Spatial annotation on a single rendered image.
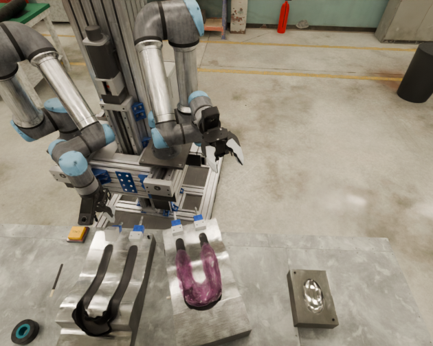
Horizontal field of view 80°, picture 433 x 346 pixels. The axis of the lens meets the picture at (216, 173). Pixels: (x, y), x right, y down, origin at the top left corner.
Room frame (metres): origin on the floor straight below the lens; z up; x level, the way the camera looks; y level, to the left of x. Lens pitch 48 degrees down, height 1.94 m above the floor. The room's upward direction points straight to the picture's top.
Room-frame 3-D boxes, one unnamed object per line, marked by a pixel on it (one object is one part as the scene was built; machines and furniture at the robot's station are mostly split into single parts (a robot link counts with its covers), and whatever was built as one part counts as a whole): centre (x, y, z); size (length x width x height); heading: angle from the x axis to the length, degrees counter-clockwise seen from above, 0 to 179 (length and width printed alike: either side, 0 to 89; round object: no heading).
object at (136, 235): (0.59, 0.36, 0.89); 0.13 x 0.05 x 0.05; 178
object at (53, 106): (1.04, 0.75, 1.20); 0.13 x 0.12 x 0.14; 135
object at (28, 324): (0.20, 0.72, 0.82); 0.08 x 0.08 x 0.04
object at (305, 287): (0.31, -0.38, 0.84); 0.20 x 0.15 x 0.07; 178
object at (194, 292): (0.40, 0.07, 0.90); 0.26 x 0.18 x 0.08; 15
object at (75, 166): (0.58, 0.47, 1.31); 0.09 x 0.08 x 0.11; 45
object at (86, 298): (0.34, 0.42, 0.92); 0.35 x 0.16 x 0.09; 178
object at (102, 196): (0.59, 0.46, 1.15); 0.09 x 0.08 x 0.12; 178
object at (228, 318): (0.40, 0.07, 0.86); 0.50 x 0.26 x 0.11; 15
